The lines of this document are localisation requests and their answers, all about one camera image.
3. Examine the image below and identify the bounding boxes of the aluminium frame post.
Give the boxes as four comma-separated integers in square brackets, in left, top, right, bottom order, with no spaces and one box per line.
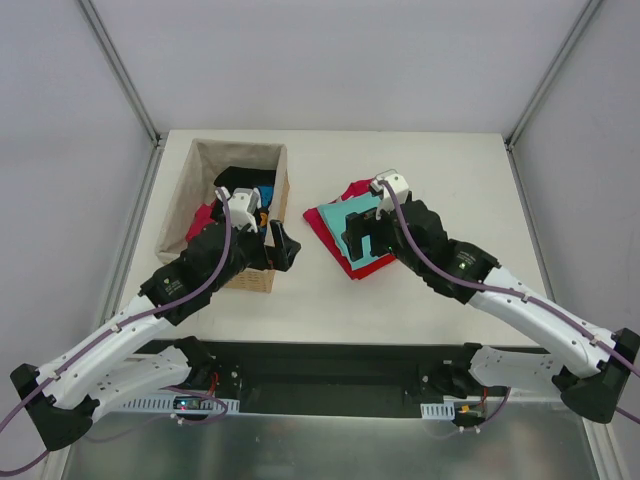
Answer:
[504,0,605,152]
[75,0,163,147]

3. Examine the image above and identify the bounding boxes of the red t-shirt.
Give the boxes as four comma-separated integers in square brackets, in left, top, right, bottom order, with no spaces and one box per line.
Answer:
[303,179,395,280]

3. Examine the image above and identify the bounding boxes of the right white cable duct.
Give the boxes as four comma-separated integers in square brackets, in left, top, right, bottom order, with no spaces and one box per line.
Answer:
[420,401,456,421]

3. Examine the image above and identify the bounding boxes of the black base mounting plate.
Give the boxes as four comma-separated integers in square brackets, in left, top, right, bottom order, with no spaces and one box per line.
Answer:
[134,339,511,416]

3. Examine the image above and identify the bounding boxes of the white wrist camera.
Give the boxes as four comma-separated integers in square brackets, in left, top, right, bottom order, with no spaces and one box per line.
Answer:
[215,187,261,233]
[369,169,411,220]

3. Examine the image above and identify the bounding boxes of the left white cable duct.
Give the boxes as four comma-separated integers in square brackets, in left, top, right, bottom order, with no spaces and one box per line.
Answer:
[116,393,240,416]

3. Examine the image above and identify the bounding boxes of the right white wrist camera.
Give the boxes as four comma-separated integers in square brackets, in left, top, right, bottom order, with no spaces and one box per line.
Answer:
[369,169,411,220]

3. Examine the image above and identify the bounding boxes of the white cable duct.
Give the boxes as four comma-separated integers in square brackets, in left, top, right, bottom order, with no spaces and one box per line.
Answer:
[116,393,240,416]
[420,401,456,421]

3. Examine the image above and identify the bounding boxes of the teal t-shirt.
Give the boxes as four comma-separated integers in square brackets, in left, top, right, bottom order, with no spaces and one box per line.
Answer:
[317,193,382,270]

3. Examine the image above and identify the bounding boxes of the black daisy print t-shirt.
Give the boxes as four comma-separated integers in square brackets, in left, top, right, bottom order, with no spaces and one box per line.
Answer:
[214,166,276,228]

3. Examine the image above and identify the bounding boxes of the pink t-shirt in basket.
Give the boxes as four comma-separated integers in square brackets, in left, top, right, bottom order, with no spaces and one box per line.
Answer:
[185,200,224,243]

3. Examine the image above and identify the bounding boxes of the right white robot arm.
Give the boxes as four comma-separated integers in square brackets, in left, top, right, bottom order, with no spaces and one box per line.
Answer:
[342,200,639,424]

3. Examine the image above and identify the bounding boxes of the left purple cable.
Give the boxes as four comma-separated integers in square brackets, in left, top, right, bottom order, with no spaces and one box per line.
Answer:
[0,187,234,474]

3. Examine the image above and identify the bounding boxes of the left aluminium frame post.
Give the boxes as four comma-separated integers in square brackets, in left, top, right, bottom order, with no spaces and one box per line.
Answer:
[75,0,163,147]

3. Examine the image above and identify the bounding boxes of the purple cable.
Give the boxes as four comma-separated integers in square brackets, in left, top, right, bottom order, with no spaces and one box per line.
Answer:
[379,179,640,421]
[0,187,234,474]

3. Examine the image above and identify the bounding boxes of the wicker basket with liner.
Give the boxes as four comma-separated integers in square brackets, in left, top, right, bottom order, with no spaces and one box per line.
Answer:
[145,139,289,299]

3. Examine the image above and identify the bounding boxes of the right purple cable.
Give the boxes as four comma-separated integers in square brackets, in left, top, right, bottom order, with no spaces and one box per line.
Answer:
[379,179,640,421]

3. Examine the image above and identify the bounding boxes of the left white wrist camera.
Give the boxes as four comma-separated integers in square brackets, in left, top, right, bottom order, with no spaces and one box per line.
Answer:
[215,187,261,233]

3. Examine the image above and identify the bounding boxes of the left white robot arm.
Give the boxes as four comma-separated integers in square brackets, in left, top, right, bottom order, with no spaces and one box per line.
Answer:
[10,220,301,452]

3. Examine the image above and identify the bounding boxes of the right aluminium frame post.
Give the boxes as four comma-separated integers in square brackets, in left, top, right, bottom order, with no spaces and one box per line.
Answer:
[504,0,605,152]

